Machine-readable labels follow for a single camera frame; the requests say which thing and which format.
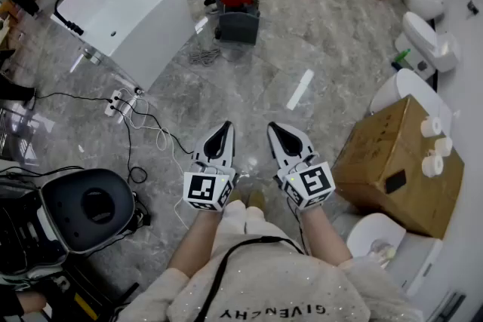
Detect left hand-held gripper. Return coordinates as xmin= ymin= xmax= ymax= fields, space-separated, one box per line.
xmin=182 ymin=120 xmax=239 ymax=213

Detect person's white trousers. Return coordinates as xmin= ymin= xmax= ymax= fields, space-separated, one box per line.
xmin=221 ymin=199 xmax=267 ymax=237

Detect person's right forearm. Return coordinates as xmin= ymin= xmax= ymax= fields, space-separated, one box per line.
xmin=297 ymin=207 xmax=354 ymax=269

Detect white bathtub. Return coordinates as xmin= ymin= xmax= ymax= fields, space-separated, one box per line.
xmin=51 ymin=0 xmax=197 ymax=91

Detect white toilet paper roll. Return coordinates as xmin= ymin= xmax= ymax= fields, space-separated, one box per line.
xmin=420 ymin=115 xmax=443 ymax=139
xmin=433 ymin=136 xmax=454 ymax=158
xmin=421 ymin=153 xmax=445 ymax=178

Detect thick black cable with connector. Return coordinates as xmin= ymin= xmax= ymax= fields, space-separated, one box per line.
xmin=195 ymin=235 xmax=307 ymax=322

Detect white power strip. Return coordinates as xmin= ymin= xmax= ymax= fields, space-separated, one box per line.
xmin=103 ymin=89 xmax=125 ymax=118

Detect grey coiled power cord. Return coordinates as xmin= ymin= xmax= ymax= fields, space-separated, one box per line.
xmin=187 ymin=47 xmax=223 ymax=67

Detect black equipment case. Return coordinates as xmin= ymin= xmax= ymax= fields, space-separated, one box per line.
xmin=0 ymin=176 xmax=69 ymax=278

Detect thin black cable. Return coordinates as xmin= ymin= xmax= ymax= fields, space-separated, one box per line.
xmin=33 ymin=90 xmax=114 ymax=103
xmin=119 ymin=101 xmax=195 ymax=186

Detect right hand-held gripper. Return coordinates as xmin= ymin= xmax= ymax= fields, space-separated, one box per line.
xmin=266 ymin=121 xmax=337 ymax=213

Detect large brown cardboard box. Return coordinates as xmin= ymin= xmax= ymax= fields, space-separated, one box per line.
xmin=331 ymin=94 xmax=466 ymax=241

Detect thin white cable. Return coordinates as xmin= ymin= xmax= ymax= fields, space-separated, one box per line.
xmin=124 ymin=96 xmax=189 ymax=231

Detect person's left forearm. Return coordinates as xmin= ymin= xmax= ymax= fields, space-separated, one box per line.
xmin=165 ymin=205 xmax=227 ymax=280

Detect black bathtub faucet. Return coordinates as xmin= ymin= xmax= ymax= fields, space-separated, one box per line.
xmin=52 ymin=0 xmax=85 ymax=37

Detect person's light knit sweater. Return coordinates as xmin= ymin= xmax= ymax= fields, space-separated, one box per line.
xmin=115 ymin=229 xmax=426 ymax=322

